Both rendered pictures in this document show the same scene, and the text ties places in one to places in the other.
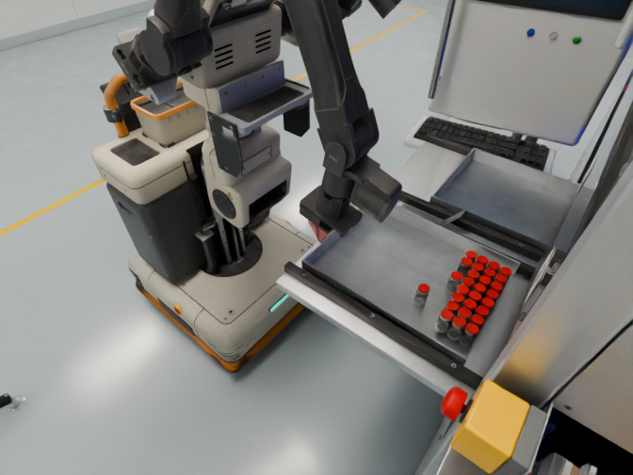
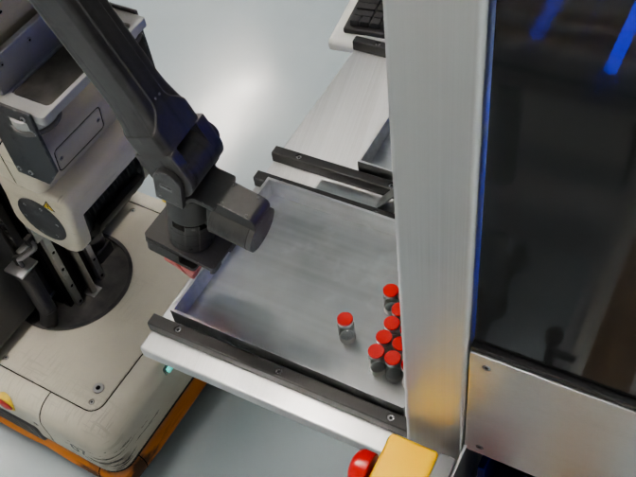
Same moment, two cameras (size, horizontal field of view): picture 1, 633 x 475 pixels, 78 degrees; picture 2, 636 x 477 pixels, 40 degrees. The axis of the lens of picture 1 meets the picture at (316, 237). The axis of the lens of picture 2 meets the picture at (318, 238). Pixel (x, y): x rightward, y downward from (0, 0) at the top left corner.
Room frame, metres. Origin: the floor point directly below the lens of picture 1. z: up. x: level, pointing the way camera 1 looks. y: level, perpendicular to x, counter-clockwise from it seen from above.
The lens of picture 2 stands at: (-0.19, -0.15, 1.85)
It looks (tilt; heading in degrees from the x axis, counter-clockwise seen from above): 51 degrees down; 357
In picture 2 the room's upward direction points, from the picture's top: 10 degrees counter-clockwise
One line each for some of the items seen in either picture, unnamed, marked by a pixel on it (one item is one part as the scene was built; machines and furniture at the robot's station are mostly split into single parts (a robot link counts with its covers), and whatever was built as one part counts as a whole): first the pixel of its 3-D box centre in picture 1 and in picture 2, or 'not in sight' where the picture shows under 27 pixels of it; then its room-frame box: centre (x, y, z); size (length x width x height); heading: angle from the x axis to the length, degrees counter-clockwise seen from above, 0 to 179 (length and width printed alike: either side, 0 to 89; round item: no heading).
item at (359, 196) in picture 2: (430, 210); (358, 185); (0.66, -0.26, 0.91); 0.14 x 0.03 x 0.06; 53
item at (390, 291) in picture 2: (453, 283); (391, 299); (0.46, -0.26, 0.91); 0.02 x 0.02 x 0.05
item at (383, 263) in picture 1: (409, 267); (329, 287); (0.50, -0.18, 0.90); 0.34 x 0.26 x 0.04; 52
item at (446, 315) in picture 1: (462, 292); (403, 311); (0.43, -0.27, 0.91); 0.18 x 0.02 x 0.05; 142
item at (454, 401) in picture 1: (459, 406); (367, 470); (0.19, -0.18, 1.00); 0.04 x 0.04 x 0.04; 52
